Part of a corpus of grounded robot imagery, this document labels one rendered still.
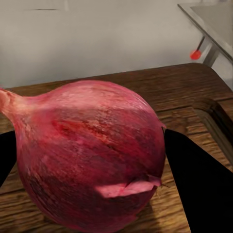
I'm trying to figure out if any vidalia onion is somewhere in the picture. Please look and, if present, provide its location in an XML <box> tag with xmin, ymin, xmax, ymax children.
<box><xmin>0</xmin><ymin>80</ymin><xmax>166</xmax><ymax>233</ymax></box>

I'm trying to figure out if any cutting board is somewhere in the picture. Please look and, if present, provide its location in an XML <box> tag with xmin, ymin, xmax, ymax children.
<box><xmin>0</xmin><ymin>63</ymin><xmax>233</xmax><ymax>233</ymax></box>

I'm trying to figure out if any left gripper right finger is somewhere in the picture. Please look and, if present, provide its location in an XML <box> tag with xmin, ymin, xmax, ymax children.
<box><xmin>164</xmin><ymin>127</ymin><xmax>233</xmax><ymax>233</ymax></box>

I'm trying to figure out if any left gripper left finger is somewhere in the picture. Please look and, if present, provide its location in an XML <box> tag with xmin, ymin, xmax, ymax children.
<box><xmin>0</xmin><ymin>131</ymin><xmax>17</xmax><ymax>187</ymax></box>

